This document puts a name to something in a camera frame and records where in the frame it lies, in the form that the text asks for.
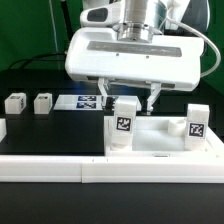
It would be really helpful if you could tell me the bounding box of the white square tabletop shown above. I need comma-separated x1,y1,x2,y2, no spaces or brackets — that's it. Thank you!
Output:
104,116,224,159

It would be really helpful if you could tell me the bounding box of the white fence bar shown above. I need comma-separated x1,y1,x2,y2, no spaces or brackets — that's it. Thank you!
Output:
0,118,7,142
0,155,224,183

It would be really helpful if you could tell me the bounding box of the white sheet with markers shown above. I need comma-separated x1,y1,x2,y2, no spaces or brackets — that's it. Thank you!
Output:
53,94,144,112

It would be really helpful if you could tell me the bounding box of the white front fence bar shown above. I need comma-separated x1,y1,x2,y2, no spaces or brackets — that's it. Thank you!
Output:
0,155,224,183

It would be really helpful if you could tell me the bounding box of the white left fence bar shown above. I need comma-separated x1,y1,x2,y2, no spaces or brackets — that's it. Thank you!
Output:
0,118,7,142

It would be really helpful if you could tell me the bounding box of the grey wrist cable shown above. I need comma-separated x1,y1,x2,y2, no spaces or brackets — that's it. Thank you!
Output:
164,14,222,79

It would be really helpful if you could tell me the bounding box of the thin white cable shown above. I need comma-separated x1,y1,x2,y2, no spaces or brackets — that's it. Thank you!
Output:
48,0,62,71

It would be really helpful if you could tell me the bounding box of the black cable with connector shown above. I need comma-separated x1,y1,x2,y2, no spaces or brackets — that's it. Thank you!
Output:
7,51,68,70

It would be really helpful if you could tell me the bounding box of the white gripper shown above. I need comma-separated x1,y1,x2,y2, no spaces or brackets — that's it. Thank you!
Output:
65,28,204,115

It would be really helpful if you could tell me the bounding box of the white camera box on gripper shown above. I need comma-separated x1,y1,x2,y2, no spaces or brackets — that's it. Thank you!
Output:
80,4,122,27

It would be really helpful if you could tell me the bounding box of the black upright cable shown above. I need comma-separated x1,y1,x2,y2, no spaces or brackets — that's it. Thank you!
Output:
60,0,76,43

